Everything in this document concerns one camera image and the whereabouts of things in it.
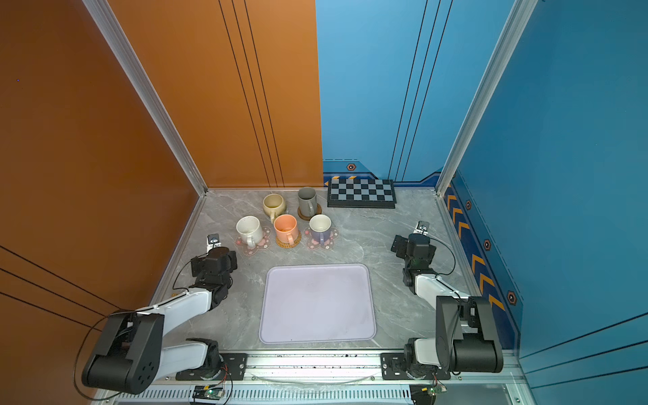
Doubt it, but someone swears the black chessboard box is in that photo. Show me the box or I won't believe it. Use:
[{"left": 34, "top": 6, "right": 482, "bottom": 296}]
[{"left": 327, "top": 177, "right": 397, "bottom": 209}]

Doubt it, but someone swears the left green circuit board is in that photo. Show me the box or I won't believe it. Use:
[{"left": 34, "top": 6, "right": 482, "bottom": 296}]
[{"left": 192, "top": 385, "right": 224, "bottom": 404}]

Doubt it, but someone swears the orange mug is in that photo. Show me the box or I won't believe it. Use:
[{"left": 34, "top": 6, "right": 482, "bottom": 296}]
[{"left": 273, "top": 214, "right": 300, "bottom": 243}]

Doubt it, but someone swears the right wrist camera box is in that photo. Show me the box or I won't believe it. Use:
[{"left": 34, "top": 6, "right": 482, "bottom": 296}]
[{"left": 414, "top": 220, "right": 430, "bottom": 236}]

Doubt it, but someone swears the pink flower silicone coaster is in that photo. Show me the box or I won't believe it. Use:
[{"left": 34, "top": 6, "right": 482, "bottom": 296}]
[{"left": 305, "top": 227, "right": 339, "bottom": 251}]

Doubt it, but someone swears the right green circuit board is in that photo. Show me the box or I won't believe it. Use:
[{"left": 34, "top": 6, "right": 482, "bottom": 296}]
[{"left": 409, "top": 384, "right": 447, "bottom": 405}]

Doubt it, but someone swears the white cream mug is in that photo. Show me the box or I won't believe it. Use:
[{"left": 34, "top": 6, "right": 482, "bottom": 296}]
[{"left": 236, "top": 216, "right": 264, "bottom": 249}]

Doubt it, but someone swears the brown wooden round coaster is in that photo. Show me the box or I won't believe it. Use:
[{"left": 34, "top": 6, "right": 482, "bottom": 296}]
[{"left": 297, "top": 204, "right": 322, "bottom": 221}]

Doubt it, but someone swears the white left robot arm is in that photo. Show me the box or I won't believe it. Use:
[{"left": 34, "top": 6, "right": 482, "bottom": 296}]
[{"left": 81, "top": 246, "right": 238, "bottom": 394}]

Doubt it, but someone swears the speckled grey mug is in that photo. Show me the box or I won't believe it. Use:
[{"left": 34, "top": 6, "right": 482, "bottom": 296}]
[{"left": 298, "top": 187, "right": 318, "bottom": 216}]

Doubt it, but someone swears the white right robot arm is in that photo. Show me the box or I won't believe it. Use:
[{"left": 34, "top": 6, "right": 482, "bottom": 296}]
[{"left": 391, "top": 233, "right": 504, "bottom": 380}]

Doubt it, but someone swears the beige yellow mug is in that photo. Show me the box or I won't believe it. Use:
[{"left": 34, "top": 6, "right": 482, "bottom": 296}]
[{"left": 263, "top": 193, "right": 287, "bottom": 224}]

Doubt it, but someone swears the lilac plastic tray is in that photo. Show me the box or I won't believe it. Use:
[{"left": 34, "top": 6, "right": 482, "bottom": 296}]
[{"left": 259, "top": 263, "right": 377, "bottom": 344}]

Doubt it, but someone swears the woven rattan round coaster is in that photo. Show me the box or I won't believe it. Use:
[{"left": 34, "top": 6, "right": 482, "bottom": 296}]
[{"left": 276, "top": 234, "right": 301, "bottom": 249}]

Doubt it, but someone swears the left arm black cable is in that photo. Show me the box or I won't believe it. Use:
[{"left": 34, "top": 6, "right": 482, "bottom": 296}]
[{"left": 73, "top": 262, "right": 204, "bottom": 401}]

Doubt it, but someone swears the green circuit board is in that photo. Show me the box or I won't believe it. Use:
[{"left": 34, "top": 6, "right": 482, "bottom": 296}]
[
  {"left": 192, "top": 385, "right": 224, "bottom": 404},
  {"left": 409, "top": 384, "right": 447, "bottom": 405}
]

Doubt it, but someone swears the lilac mug cream inside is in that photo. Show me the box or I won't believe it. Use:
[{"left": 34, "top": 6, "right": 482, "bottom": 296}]
[{"left": 309, "top": 214, "right": 332, "bottom": 246}]

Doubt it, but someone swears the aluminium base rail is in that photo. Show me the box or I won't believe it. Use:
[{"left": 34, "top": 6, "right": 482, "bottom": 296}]
[{"left": 91, "top": 349, "right": 535, "bottom": 404}]

